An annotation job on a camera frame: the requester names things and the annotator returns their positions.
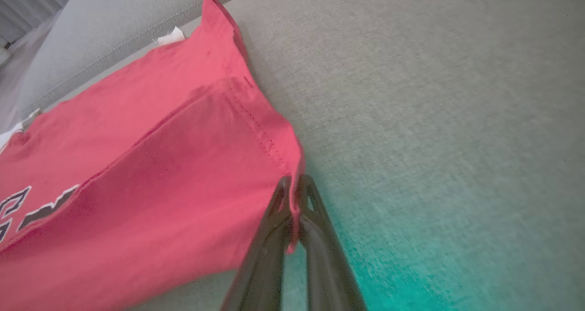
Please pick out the red Bulls jersey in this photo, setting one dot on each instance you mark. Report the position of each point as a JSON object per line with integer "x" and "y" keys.
{"x": 160, "y": 164}

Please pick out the grey sofa seat cushion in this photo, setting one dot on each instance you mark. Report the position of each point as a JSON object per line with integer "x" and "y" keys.
{"x": 114, "y": 23}

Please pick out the large grey sofa seat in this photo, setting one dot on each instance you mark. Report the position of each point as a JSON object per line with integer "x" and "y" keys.
{"x": 434, "y": 119}

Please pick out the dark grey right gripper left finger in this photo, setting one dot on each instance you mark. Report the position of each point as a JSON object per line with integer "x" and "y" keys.
{"x": 265, "y": 265}

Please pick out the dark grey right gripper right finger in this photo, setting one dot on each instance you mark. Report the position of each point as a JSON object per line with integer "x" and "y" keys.
{"x": 327, "y": 265}

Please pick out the grey pleated curtain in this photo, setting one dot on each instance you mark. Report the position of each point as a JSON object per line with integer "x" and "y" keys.
{"x": 27, "y": 4}

